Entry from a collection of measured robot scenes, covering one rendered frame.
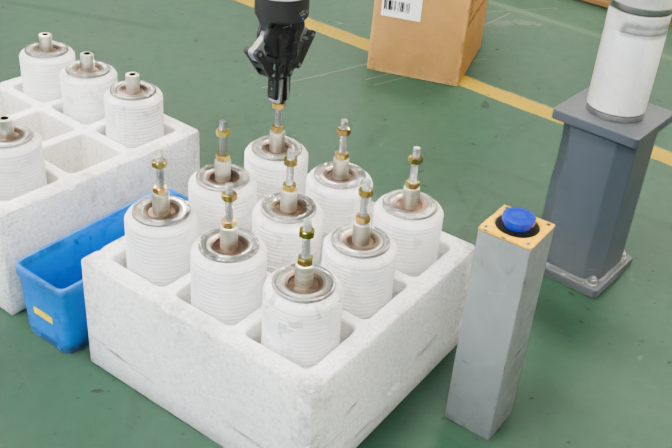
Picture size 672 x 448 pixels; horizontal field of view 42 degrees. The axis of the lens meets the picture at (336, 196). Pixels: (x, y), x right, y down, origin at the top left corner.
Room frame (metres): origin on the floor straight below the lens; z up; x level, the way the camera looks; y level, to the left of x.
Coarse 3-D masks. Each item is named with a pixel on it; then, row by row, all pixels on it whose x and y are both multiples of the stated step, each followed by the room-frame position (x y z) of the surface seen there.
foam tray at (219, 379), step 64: (448, 256) 1.02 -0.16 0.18; (128, 320) 0.90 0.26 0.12; (192, 320) 0.84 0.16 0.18; (256, 320) 0.85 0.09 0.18; (384, 320) 0.87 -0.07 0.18; (448, 320) 1.01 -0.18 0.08; (128, 384) 0.90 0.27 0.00; (192, 384) 0.83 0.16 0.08; (256, 384) 0.77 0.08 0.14; (320, 384) 0.74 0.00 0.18; (384, 384) 0.87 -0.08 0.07
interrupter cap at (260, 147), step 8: (264, 136) 1.19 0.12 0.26; (256, 144) 1.17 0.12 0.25; (264, 144) 1.17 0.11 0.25; (288, 144) 1.18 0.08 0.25; (296, 144) 1.18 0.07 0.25; (256, 152) 1.14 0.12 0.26; (264, 152) 1.14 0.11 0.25; (272, 152) 1.15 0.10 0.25; (280, 152) 1.15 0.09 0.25; (296, 152) 1.15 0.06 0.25; (272, 160) 1.13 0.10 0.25; (280, 160) 1.13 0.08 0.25
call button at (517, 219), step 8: (512, 208) 0.91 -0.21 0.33; (520, 208) 0.92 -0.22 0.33; (504, 216) 0.90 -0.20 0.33; (512, 216) 0.90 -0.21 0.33; (520, 216) 0.90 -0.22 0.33; (528, 216) 0.90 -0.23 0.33; (504, 224) 0.90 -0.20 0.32; (512, 224) 0.88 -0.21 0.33; (520, 224) 0.88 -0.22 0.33; (528, 224) 0.88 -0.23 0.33
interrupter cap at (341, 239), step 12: (348, 228) 0.96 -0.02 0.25; (372, 228) 0.96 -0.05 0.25; (336, 240) 0.93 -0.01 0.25; (348, 240) 0.93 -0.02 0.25; (372, 240) 0.94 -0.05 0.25; (384, 240) 0.94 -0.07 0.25; (348, 252) 0.90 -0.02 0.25; (360, 252) 0.91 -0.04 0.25; (372, 252) 0.91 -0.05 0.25; (384, 252) 0.91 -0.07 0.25
